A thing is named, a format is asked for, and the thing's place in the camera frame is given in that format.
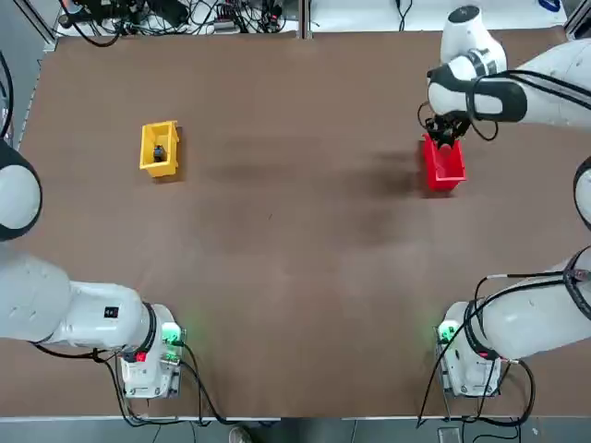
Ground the right arm black wrist cable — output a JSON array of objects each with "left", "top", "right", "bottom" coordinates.
[{"left": 416, "top": 100, "right": 501, "bottom": 142}]

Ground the tangle of black cables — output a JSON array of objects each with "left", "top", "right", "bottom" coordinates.
[{"left": 58, "top": 0, "right": 297, "bottom": 48}]

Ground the aluminium camera post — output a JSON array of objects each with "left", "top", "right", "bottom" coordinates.
[{"left": 298, "top": 0, "right": 312, "bottom": 41}]

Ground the grey power strip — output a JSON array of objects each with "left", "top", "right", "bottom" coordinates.
[{"left": 212, "top": 17, "right": 243, "bottom": 34}]

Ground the black electronic device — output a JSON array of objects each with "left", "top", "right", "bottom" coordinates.
[{"left": 146, "top": 0, "right": 189, "bottom": 25}]

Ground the right arm base black cable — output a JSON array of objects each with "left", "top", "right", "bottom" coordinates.
[{"left": 415, "top": 271, "right": 537, "bottom": 429}]

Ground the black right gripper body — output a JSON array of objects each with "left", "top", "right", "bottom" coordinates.
[{"left": 428, "top": 114, "right": 472, "bottom": 138}]

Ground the yellow plastic storage box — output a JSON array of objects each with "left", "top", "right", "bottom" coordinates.
[{"left": 139, "top": 120, "right": 181, "bottom": 179}]

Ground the arm base black cable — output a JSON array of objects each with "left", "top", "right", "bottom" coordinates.
[
  {"left": 415, "top": 271, "right": 537, "bottom": 429},
  {"left": 93, "top": 341, "right": 282, "bottom": 427}
]

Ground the left arm base black cable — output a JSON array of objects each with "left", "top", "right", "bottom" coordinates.
[{"left": 93, "top": 341, "right": 282, "bottom": 427}]

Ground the red plastic storage box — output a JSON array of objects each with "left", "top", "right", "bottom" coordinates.
[{"left": 421, "top": 133, "right": 468, "bottom": 193}]

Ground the aluminium frame profile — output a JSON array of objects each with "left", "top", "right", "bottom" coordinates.
[
  {"left": 563, "top": 5, "right": 591, "bottom": 42},
  {"left": 26, "top": 0, "right": 59, "bottom": 45}
]

